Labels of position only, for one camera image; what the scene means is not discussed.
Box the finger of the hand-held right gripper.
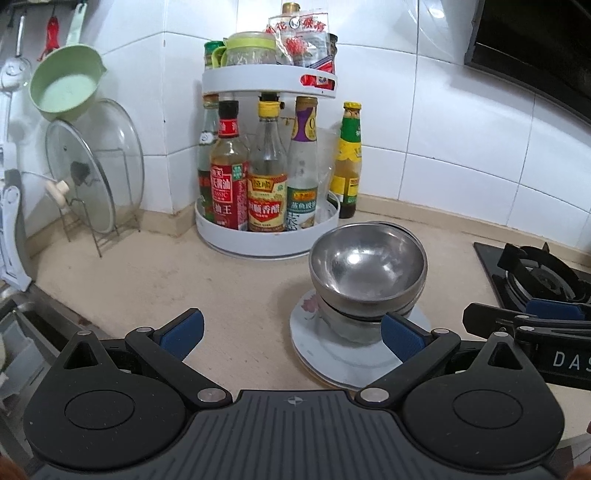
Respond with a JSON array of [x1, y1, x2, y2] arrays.
[[462, 302, 591, 335], [525, 298, 591, 320]]

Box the small green cap bottle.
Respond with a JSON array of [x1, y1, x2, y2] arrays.
[[204, 41, 227, 71]]

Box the red snack packet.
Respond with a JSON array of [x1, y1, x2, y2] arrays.
[[300, 55, 338, 90]]

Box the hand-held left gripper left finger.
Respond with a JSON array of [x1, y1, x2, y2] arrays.
[[62, 308, 232, 409]]

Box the white two-tier spice rack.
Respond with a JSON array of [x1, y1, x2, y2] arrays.
[[194, 65, 341, 259]]

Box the yellow cap vinegar bottle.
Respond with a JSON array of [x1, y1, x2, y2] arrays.
[[248, 100, 289, 233]]

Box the stainless steel sink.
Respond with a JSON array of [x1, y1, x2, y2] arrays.
[[0, 277, 114, 398]]

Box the black gas stove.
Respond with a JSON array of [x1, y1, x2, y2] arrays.
[[474, 241, 591, 319]]

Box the purple label sauce bottle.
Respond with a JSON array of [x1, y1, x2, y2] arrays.
[[286, 96, 320, 232]]

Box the black range hood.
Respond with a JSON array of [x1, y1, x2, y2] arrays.
[[464, 0, 591, 109]]

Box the jar with green lid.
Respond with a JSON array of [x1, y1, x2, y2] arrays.
[[221, 31, 278, 68]]

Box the wire lid rack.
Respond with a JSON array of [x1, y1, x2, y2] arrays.
[[58, 147, 142, 258]]

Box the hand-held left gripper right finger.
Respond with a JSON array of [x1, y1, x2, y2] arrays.
[[355, 311, 525, 409]]

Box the small white floral plate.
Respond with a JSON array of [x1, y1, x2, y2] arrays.
[[290, 286, 433, 386]]

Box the clear packet with red print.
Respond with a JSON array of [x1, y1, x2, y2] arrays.
[[265, 11, 331, 68]]

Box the green plastic saucepan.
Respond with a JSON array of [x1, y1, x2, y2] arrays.
[[28, 2, 108, 123]]

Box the red hanging utensil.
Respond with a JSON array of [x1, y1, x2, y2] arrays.
[[38, 16, 61, 63]]

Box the red label sauce bottle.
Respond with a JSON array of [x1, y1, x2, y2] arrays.
[[210, 100, 250, 232]]

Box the glass lid with beige knob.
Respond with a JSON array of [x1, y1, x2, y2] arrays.
[[45, 119, 117, 234]]

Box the yellow green label sauce bottle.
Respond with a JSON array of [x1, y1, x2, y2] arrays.
[[339, 102, 363, 219]]

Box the metal skimmer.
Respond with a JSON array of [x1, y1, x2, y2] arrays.
[[0, 14, 32, 89]]

